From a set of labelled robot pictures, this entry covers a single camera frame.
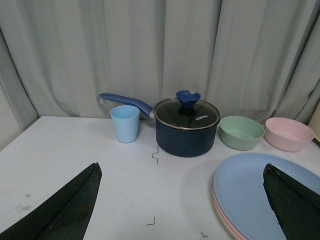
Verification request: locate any grey curtain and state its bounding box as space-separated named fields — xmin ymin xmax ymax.
xmin=0 ymin=0 xmax=320 ymax=148

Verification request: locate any pink bowl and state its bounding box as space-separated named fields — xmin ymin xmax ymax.
xmin=265 ymin=117 xmax=315 ymax=152

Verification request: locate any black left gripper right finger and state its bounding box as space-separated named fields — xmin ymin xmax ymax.
xmin=263 ymin=163 xmax=320 ymax=240

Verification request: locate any dark blue saucepan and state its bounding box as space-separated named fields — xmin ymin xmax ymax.
xmin=100 ymin=92 xmax=218 ymax=158

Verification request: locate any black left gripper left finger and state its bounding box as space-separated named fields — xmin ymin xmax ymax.
xmin=0 ymin=163 xmax=102 ymax=240

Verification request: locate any glass pot lid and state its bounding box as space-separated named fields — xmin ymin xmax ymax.
xmin=153 ymin=90 xmax=221 ymax=131

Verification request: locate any cream plate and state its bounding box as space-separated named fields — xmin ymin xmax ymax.
xmin=218 ymin=213 xmax=241 ymax=240

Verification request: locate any green bowl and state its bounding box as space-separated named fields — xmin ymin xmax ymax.
xmin=219 ymin=116 xmax=265 ymax=151

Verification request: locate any light blue plate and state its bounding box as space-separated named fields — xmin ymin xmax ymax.
xmin=213 ymin=153 xmax=320 ymax=240

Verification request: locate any light blue cup left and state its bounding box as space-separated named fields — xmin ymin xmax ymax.
xmin=110 ymin=105 xmax=140 ymax=144

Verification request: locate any pink plate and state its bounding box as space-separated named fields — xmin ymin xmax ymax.
xmin=212 ymin=185 xmax=247 ymax=240

